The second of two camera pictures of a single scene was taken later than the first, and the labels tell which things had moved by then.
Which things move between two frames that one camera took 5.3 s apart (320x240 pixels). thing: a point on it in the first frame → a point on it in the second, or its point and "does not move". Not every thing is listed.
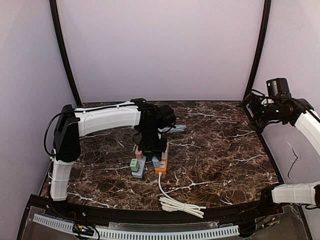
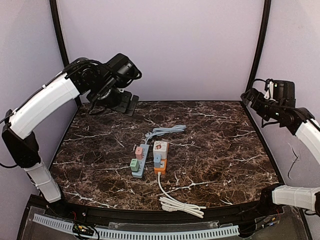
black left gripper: (152, 146) → (127, 104)
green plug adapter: (134, 165) does not move
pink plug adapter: (138, 154) does not move
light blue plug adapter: (156, 162) does not move
